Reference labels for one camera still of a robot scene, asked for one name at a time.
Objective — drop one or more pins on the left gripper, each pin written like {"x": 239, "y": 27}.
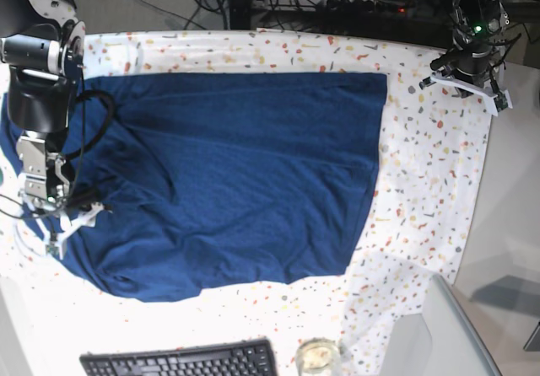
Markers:
{"x": 470, "y": 65}

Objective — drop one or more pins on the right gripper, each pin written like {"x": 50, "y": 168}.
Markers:
{"x": 47, "y": 203}

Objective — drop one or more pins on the dark blue t-shirt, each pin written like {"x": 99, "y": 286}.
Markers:
{"x": 219, "y": 179}

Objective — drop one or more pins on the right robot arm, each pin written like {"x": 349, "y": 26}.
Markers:
{"x": 42, "y": 42}

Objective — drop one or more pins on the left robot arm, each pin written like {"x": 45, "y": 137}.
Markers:
{"x": 478, "y": 45}

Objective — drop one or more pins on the terrazzo patterned tablecloth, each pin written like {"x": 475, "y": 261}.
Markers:
{"x": 431, "y": 149}

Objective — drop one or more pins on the black computer keyboard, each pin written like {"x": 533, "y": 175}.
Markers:
{"x": 239, "y": 358}

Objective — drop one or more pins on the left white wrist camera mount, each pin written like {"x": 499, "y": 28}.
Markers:
{"x": 494, "y": 95}

